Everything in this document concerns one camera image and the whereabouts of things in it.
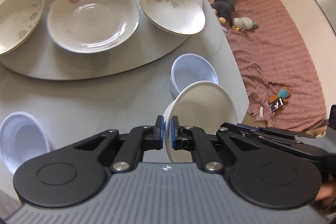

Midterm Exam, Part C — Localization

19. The dark grey plush toy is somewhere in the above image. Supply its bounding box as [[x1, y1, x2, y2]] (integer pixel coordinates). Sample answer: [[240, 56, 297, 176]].
[[211, 0, 235, 27]]

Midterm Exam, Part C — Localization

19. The grey round lazy susan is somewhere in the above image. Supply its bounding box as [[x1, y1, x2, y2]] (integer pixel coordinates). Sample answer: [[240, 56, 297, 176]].
[[1, 0, 189, 81]]

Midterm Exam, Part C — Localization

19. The orange teal plush toy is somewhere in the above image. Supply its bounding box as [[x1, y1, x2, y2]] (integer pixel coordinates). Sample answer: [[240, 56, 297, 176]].
[[268, 87, 291, 109]]

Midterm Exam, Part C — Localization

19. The leaf pattern plate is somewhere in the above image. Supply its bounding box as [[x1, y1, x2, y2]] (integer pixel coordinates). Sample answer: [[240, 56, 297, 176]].
[[1, 0, 45, 55], [139, 0, 206, 36]]

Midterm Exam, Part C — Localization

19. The pink flower white plate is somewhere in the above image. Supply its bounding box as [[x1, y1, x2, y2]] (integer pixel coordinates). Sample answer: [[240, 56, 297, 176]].
[[47, 0, 140, 54]]

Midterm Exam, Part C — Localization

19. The white plastic bowl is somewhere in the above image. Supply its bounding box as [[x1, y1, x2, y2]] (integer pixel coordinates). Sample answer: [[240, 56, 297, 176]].
[[169, 53, 219, 98], [1, 111, 53, 174]]

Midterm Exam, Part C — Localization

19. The person's right hand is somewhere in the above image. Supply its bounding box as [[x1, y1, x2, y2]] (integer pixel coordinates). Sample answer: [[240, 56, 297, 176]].
[[315, 181, 336, 201]]

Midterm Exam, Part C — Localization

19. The smartphone on sofa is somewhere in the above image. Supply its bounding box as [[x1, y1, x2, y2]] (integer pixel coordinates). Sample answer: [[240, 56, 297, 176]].
[[269, 97, 284, 113]]

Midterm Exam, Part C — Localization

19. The pink knitted sofa blanket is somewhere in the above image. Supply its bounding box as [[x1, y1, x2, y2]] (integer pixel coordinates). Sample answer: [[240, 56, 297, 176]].
[[192, 0, 328, 132]]

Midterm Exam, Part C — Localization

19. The white duck plush toy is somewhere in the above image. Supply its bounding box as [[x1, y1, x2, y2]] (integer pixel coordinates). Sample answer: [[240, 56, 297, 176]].
[[232, 17, 258, 32]]

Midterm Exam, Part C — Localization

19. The plain white ceramic bowl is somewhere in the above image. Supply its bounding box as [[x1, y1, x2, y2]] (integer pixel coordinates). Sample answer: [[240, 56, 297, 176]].
[[163, 81, 238, 163]]

